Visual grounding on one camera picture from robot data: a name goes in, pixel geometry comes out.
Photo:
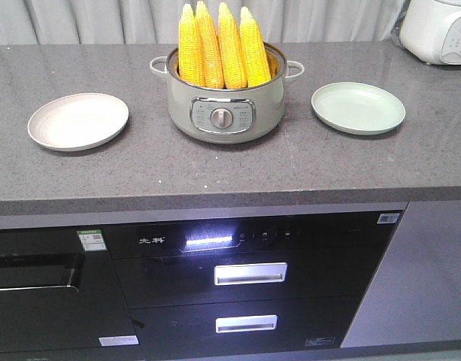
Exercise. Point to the black built-in dishwasher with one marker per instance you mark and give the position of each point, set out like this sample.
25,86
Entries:
60,298

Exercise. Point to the green plate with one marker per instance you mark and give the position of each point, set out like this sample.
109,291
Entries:
357,108

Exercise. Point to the green electric cooking pot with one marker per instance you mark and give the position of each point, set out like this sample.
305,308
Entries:
227,116

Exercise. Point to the corn cob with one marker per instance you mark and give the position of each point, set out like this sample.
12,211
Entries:
190,55
230,49
253,48
213,69

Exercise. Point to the beige plate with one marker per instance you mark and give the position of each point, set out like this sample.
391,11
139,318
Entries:
78,122

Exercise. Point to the white curtain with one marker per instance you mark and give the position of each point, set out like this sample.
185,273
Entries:
156,22

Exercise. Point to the black drawer sterilizer cabinet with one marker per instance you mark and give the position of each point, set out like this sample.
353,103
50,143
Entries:
230,286

